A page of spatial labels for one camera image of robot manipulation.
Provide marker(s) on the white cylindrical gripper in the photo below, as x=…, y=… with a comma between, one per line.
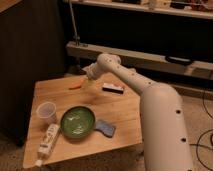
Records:
x=92, y=72

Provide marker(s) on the white tube with cap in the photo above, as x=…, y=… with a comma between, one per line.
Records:
x=47, y=144

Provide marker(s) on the green ceramic bowl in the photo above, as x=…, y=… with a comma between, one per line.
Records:
x=77, y=122

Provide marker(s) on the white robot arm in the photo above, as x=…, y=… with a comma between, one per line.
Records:
x=164, y=133

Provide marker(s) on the orange pepper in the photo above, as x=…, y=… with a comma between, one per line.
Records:
x=74, y=87

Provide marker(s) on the metal pole stand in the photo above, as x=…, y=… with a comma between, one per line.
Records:
x=76, y=36

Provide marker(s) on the wooden folding table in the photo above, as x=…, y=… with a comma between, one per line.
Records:
x=120, y=110

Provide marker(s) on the black handle on shelf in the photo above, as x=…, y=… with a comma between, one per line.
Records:
x=180, y=61

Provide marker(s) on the blue sponge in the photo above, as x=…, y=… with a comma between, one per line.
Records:
x=105, y=128

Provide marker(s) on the long wooden shelf beam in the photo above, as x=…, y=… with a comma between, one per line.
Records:
x=141, y=60

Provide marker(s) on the upper wooden shelf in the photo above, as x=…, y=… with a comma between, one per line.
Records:
x=143, y=8

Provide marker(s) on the clear plastic cup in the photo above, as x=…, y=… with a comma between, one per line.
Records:
x=47, y=112

